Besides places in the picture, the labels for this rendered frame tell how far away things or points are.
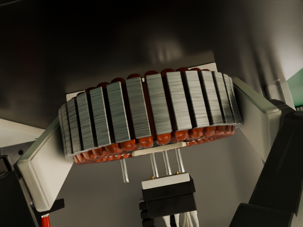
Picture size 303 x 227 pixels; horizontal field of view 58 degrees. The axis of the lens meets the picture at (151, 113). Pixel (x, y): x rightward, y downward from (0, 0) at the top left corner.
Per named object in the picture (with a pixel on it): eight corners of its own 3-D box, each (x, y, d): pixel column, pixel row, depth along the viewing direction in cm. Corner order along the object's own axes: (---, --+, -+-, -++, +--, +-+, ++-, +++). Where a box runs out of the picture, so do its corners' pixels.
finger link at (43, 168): (51, 211, 14) (36, 213, 14) (81, 147, 20) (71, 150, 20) (29, 159, 13) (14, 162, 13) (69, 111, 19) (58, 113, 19)
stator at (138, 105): (17, 93, 13) (25, 170, 12) (250, 42, 12) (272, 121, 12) (91, 123, 24) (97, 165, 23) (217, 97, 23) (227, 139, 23)
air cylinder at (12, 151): (-1, 145, 48) (2, 177, 47) (40, 137, 47) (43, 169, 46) (16, 147, 53) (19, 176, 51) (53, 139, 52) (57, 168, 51)
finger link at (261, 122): (264, 112, 12) (282, 109, 12) (226, 77, 19) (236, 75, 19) (269, 170, 13) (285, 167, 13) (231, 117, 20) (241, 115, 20)
